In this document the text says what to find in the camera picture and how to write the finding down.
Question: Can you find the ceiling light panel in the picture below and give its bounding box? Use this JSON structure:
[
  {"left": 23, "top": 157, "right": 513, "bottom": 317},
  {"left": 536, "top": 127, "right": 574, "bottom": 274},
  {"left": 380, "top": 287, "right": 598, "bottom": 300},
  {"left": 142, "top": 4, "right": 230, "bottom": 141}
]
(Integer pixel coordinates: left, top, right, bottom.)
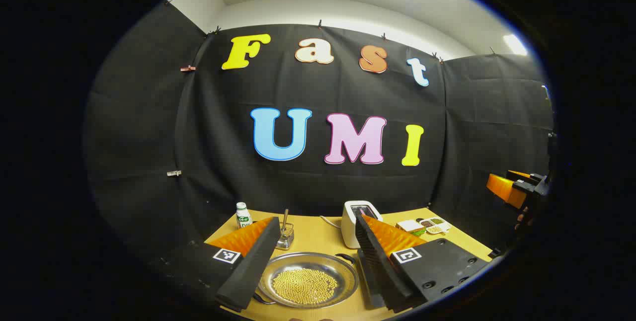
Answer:
[{"left": 503, "top": 34, "right": 529, "bottom": 57}]

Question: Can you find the black backdrop cloth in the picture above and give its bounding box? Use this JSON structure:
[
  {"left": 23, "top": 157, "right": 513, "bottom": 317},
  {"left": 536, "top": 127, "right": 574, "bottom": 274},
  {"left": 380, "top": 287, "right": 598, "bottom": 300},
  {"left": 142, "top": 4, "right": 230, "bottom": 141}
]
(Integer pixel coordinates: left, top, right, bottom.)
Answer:
[{"left": 82, "top": 0, "right": 555, "bottom": 282}]

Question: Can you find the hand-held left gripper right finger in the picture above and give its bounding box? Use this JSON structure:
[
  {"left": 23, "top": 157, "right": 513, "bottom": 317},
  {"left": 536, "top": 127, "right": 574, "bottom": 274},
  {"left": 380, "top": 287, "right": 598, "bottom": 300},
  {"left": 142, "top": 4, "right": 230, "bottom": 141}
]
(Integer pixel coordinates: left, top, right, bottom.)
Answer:
[{"left": 354, "top": 208, "right": 492, "bottom": 314}]

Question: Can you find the steel pot with black handles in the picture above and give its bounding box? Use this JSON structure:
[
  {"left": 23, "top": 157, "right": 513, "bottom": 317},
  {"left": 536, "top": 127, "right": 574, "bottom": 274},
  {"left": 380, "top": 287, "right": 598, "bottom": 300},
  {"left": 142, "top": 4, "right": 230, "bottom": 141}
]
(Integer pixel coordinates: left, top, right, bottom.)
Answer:
[{"left": 252, "top": 251, "right": 359, "bottom": 309}]

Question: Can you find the wire mesh utensil basket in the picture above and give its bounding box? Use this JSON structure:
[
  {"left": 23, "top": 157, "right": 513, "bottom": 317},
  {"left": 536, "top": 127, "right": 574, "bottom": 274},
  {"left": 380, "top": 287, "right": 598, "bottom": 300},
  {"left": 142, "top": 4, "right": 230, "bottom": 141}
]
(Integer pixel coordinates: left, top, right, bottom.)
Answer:
[{"left": 276, "top": 223, "right": 295, "bottom": 250}]

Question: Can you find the pile of yellow soybeans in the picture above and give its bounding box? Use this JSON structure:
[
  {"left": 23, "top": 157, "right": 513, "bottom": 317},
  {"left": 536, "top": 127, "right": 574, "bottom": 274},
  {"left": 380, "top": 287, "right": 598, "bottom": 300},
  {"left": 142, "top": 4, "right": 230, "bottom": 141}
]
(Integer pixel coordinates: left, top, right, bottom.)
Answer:
[{"left": 271, "top": 268, "right": 339, "bottom": 305}]

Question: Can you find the white green-label drink bottle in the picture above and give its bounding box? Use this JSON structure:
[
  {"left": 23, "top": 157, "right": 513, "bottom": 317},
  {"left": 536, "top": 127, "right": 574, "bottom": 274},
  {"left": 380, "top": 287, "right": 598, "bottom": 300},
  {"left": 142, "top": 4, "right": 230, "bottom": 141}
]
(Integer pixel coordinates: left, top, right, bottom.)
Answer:
[{"left": 236, "top": 202, "right": 253, "bottom": 229}]

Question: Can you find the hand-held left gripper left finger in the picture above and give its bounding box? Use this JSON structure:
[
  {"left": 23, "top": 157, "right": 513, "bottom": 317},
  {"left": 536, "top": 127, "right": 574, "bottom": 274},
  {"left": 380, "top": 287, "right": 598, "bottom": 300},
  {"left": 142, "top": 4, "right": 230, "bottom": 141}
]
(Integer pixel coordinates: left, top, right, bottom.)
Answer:
[{"left": 149, "top": 217, "right": 282, "bottom": 313}]

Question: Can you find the white toaster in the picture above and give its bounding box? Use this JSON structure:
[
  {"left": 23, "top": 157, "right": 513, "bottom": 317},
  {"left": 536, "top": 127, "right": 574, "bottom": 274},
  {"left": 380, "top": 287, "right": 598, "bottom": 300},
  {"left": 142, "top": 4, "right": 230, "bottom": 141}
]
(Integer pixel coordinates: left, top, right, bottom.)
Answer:
[{"left": 341, "top": 200, "right": 383, "bottom": 249}]

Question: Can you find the white divided spice dish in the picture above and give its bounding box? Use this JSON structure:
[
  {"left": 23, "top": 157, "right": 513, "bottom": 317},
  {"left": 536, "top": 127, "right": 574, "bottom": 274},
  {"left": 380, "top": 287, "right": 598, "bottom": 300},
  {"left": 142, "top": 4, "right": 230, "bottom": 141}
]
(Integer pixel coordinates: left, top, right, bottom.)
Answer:
[{"left": 419, "top": 217, "right": 453, "bottom": 235}]

